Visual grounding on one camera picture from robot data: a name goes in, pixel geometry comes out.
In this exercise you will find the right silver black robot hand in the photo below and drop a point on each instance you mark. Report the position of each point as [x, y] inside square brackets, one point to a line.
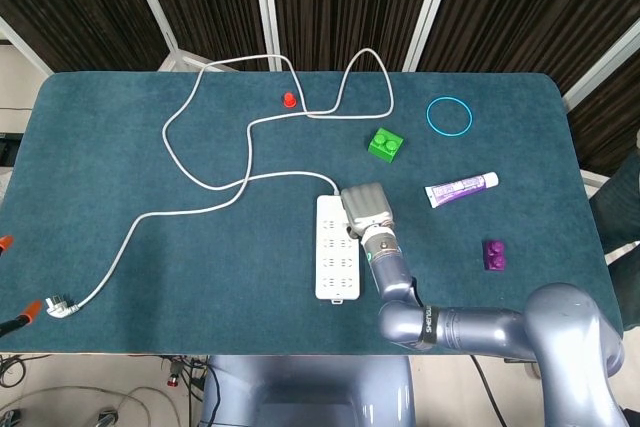
[367, 204]

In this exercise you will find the white power strip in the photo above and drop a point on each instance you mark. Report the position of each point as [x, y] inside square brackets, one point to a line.
[335, 267]

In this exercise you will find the green building block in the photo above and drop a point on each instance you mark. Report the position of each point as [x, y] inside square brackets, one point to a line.
[386, 145]

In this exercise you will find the red button device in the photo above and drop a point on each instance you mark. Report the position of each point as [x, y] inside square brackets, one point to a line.
[175, 374]

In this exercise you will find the blue-grey robot torso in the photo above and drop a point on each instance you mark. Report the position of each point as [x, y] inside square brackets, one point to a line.
[310, 392]

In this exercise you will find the orange black clamp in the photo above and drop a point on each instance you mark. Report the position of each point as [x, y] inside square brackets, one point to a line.
[30, 317]
[5, 243]

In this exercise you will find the purple building block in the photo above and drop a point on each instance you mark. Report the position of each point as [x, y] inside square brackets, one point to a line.
[495, 257]

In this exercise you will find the teal table mat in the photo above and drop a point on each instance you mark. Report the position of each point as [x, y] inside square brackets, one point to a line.
[200, 272]

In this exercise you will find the small red cap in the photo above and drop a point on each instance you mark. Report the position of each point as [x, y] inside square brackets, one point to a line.
[288, 100]

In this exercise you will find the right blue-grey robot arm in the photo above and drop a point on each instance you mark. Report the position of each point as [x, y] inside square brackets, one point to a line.
[475, 329]

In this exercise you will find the purple white toothpaste tube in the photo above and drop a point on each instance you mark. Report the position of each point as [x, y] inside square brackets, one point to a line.
[457, 190]

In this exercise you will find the black box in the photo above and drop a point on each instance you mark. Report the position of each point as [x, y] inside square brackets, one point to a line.
[7, 149]

